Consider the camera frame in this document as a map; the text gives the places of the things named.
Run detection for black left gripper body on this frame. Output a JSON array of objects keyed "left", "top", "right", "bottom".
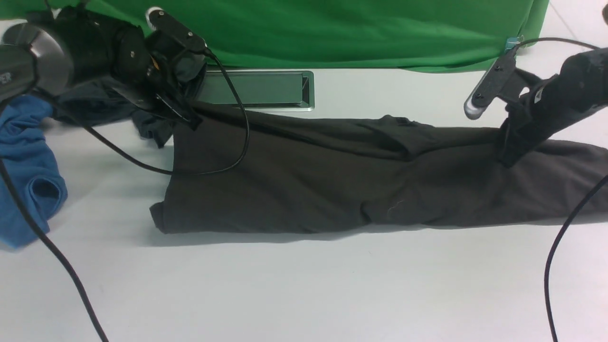
[{"left": 102, "top": 31, "right": 207, "bottom": 130}]

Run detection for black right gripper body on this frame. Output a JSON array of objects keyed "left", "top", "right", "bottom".
[{"left": 496, "top": 68, "right": 569, "bottom": 168}]

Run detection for dark gray long-sleeved shirt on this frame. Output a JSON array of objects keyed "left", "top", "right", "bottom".
[{"left": 150, "top": 104, "right": 607, "bottom": 234}]

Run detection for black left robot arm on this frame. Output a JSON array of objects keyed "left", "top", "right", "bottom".
[{"left": 0, "top": 2, "right": 207, "bottom": 130}]

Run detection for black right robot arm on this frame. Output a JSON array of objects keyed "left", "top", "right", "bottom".
[{"left": 497, "top": 48, "right": 607, "bottom": 168}]

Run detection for blue binder clip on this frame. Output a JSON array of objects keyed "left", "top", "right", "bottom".
[{"left": 503, "top": 35, "right": 525, "bottom": 54}]

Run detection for dark teal crumpled garment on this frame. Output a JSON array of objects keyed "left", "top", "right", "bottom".
[{"left": 53, "top": 81, "right": 176, "bottom": 149}]

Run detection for green backdrop cloth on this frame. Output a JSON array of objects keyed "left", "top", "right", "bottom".
[{"left": 0, "top": 0, "right": 550, "bottom": 73}]

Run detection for blue crumpled garment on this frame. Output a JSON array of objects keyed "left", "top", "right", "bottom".
[{"left": 0, "top": 95, "right": 68, "bottom": 233}]

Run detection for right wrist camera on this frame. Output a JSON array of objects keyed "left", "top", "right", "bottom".
[{"left": 463, "top": 48, "right": 515, "bottom": 120}]

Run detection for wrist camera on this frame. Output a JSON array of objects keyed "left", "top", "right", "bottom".
[
  {"left": 463, "top": 48, "right": 515, "bottom": 120},
  {"left": 145, "top": 7, "right": 209, "bottom": 55}
]

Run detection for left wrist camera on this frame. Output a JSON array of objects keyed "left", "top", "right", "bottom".
[{"left": 145, "top": 7, "right": 209, "bottom": 55}]

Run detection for metal table cable hatch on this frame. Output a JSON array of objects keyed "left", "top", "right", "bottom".
[{"left": 195, "top": 70, "right": 315, "bottom": 113}]

